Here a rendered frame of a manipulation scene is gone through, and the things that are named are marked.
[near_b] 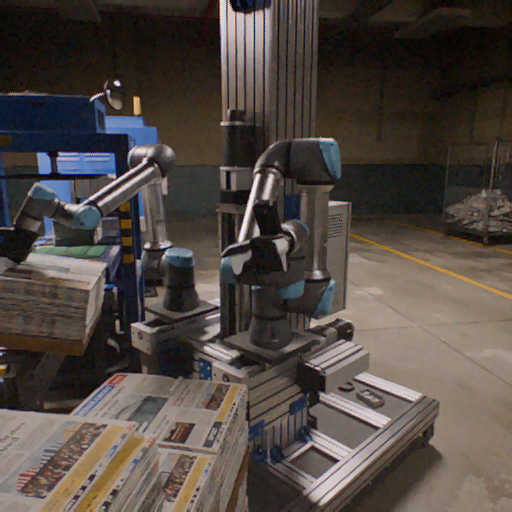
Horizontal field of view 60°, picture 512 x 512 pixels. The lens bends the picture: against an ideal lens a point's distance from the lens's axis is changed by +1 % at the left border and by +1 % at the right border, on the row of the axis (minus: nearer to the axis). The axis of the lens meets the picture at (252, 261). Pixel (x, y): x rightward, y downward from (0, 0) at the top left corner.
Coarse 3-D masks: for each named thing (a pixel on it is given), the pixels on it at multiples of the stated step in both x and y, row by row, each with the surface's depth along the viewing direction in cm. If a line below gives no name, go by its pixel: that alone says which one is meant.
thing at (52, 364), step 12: (36, 360) 137; (48, 360) 145; (60, 360) 160; (24, 372) 129; (36, 372) 132; (48, 372) 144; (24, 384) 130; (36, 384) 131; (48, 384) 144; (24, 396) 131; (36, 396) 132; (24, 408) 132; (36, 408) 132
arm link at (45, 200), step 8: (40, 184) 148; (32, 192) 146; (40, 192) 145; (48, 192) 146; (56, 192) 150; (32, 200) 145; (40, 200) 146; (48, 200) 147; (56, 200) 151; (24, 208) 146; (32, 208) 146; (40, 208) 147; (48, 208) 148; (56, 208) 150; (32, 216) 147; (40, 216) 148; (48, 216) 151
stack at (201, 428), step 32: (128, 384) 116; (160, 384) 117; (192, 384) 116; (224, 384) 116; (96, 416) 102; (128, 416) 102; (160, 416) 102; (192, 416) 101; (224, 416) 101; (160, 448) 91; (192, 448) 91; (224, 448) 95; (192, 480) 82; (224, 480) 97
